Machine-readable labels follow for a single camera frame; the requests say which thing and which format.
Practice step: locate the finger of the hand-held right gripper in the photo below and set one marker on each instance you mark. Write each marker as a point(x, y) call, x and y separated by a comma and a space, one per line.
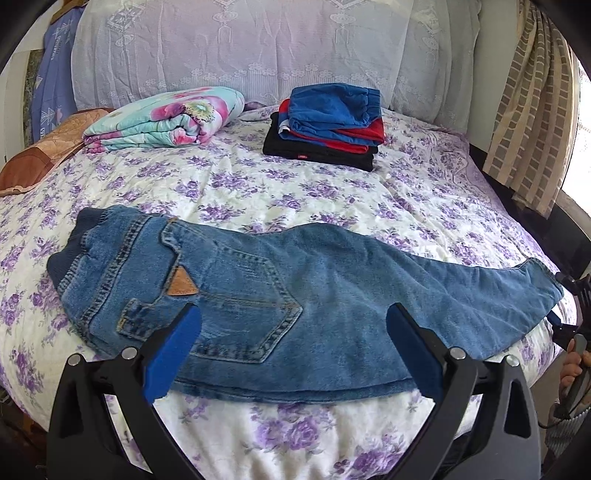
point(564, 330)
point(575, 285)

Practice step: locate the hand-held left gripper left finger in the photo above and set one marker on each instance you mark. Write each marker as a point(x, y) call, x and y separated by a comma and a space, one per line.
point(171, 355)

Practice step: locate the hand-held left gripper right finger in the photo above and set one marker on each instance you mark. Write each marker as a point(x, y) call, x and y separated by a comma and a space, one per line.
point(411, 350)

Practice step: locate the blue denim pants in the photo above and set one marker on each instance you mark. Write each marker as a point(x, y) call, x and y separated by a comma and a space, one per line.
point(323, 277)

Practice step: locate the person's right forearm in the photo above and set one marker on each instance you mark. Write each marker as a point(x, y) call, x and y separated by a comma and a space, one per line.
point(572, 438)

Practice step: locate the folded blue pants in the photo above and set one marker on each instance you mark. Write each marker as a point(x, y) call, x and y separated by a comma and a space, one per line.
point(332, 106)

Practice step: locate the person's right hand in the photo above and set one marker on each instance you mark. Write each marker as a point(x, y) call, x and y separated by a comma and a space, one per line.
point(569, 369)

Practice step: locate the window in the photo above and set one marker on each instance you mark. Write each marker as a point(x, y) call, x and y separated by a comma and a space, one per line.
point(582, 152)

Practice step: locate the beige checked curtain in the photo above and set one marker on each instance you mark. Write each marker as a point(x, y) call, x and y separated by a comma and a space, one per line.
point(531, 115)

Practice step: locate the purple floral bedspread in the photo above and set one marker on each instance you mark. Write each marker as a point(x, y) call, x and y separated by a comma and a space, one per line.
point(277, 184)

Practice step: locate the folded red garment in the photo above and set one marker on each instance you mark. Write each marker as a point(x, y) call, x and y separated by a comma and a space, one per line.
point(364, 134)

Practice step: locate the folded black garment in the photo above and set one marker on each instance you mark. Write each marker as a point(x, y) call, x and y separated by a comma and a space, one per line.
point(295, 150)

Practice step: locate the folded teal pink floral blanket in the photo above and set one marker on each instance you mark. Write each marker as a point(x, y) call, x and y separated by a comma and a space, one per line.
point(161, 120)

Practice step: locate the orange brown pillow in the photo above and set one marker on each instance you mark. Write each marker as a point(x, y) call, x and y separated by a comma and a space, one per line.
point(41, 152)

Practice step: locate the blue printed cloth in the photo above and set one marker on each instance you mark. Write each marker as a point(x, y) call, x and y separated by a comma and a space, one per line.
point(53, 83)

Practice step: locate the wooden headboard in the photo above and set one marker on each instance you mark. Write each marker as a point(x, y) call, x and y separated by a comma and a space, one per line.
point(62, 5)

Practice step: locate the black bed frame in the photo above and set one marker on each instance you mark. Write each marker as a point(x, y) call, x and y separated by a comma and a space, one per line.
point(531, 221)

